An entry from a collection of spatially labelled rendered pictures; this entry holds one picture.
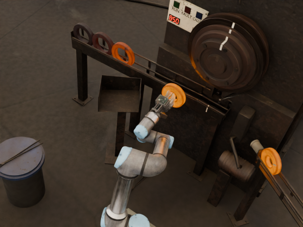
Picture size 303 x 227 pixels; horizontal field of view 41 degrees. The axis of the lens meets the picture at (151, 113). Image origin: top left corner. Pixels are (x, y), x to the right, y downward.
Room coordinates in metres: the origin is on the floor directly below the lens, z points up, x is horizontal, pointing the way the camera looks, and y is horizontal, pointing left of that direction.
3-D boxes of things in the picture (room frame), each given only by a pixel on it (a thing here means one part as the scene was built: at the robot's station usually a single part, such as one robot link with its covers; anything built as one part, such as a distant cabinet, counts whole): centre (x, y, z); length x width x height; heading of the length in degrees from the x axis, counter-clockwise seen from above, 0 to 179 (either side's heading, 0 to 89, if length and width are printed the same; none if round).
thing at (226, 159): (1.54, -0.59, 0.27); 0.22 x 0.13 x 0.53; 61
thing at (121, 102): (1.83, 0.22, 0.36); 0.26 x 0.20 x 0.72; 96
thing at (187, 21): (2.08, -0.12, 1.15); 0.26 x 0.02 x 0.18; 61
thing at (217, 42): (1.74, -0.32, 1.11); 0.28 x 0.06 x 0.28; 61
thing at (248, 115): (1.72, -0.58, 0.68); 0.11 x 0.08 x 0.24; 151
